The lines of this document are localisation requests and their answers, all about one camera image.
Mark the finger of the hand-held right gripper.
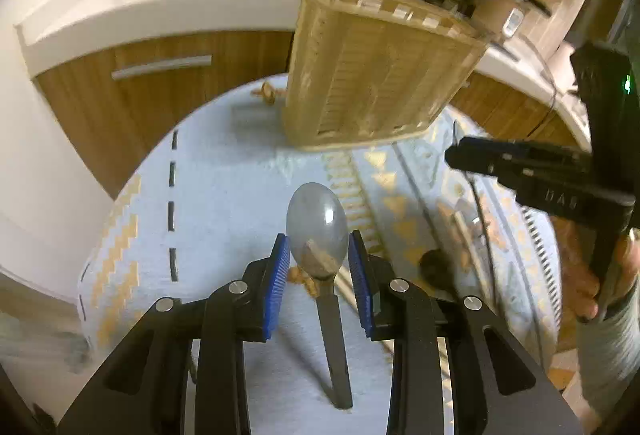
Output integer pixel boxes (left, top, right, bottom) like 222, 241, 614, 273
445, 148, 591, 191
457, 138, 593, 166

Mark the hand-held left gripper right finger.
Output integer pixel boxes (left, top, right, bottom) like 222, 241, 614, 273
348, 230, 583, 435

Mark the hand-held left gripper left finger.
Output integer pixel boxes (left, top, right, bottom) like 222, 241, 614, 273
57, 232, 291, 435

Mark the black-handled metal spoon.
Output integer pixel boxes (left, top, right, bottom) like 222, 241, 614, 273
286, 182, 354, 410

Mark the beige plastic utensil basket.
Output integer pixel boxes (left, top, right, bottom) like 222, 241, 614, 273
280, 0, 493, 152

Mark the person's right forearm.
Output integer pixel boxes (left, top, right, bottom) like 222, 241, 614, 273
575, 287, 640, 416

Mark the person's right hand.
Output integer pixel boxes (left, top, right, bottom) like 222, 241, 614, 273
552, 217, 640, 323

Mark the light blue patterned tablecloth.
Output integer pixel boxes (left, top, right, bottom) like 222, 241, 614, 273
75, 72, 576, 435

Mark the beige rice cooker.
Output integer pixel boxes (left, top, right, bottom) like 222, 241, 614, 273
477, 0, 532, 41

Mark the wooden base cabinet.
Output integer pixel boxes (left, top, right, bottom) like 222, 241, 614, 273
35, 30, 591, 201

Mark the white kitchen counter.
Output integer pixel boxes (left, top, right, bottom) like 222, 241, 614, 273
15, 0, 591, 151

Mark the black power cable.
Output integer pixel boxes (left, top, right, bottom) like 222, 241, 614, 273
520, 38, 560, 126

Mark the silver drawer handle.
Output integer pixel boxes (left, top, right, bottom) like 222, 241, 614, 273
111, 55, 213, 81

